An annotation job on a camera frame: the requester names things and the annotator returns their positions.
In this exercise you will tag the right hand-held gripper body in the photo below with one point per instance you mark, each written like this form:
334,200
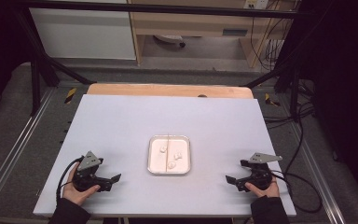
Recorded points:
259,174

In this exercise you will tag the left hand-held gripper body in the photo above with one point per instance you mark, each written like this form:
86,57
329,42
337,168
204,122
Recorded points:
88,161

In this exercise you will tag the white square tray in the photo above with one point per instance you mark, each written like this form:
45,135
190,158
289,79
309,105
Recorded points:
155,161

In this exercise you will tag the small white food piece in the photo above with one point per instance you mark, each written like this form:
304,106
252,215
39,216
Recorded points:
172,165
177,156
163,149

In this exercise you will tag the thin wooden skewer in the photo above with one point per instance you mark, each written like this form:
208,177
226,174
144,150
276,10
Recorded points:
167,155

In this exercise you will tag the person's right hand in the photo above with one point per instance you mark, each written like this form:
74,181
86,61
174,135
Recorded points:
265,191

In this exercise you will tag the person's left hand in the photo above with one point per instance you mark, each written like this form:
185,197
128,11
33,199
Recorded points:
76,194

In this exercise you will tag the yellow black tape strip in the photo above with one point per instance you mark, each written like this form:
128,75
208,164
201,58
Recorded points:
70,95
271,100

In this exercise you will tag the wooden table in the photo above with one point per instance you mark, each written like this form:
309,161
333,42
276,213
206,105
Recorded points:
167,90

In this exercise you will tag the white cabinet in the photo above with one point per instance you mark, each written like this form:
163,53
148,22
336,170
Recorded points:
80,34

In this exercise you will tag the black curtain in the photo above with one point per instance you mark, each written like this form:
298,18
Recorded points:
0,46
345,77

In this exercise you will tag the office chair base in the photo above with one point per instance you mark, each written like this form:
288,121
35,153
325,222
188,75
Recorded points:
169,39

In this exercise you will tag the light wooden desk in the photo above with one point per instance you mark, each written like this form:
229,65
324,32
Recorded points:
183,25

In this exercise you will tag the white power strip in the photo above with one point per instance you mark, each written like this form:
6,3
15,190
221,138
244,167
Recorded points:
256,3

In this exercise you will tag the aluminium floor rail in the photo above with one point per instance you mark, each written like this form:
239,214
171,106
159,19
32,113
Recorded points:
15,143
318,183

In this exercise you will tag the black metal frame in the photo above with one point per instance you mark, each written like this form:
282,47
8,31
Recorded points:
155,7

